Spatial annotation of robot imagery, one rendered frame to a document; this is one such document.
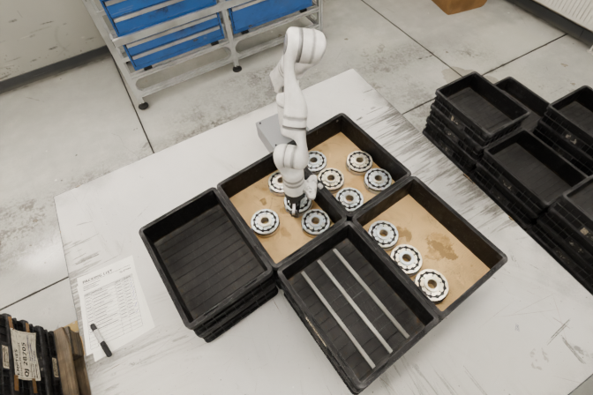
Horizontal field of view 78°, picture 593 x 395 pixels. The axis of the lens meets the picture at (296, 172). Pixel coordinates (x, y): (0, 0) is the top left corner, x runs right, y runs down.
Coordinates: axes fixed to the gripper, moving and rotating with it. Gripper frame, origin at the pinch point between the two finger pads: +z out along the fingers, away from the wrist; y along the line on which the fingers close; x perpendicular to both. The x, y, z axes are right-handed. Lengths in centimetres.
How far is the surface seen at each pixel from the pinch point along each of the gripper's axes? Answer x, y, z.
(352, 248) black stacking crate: 20.7, 12.8, 2.4
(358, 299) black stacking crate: 23.1, 30.2, 2.3
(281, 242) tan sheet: -4.3, 12.7, 2.2
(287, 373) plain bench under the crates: 2, 52, 15
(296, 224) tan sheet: 0.2, 5.3, 2.2
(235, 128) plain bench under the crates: -37, -51, 15
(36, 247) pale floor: -168, -8, 85
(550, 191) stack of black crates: 122, -47, 47
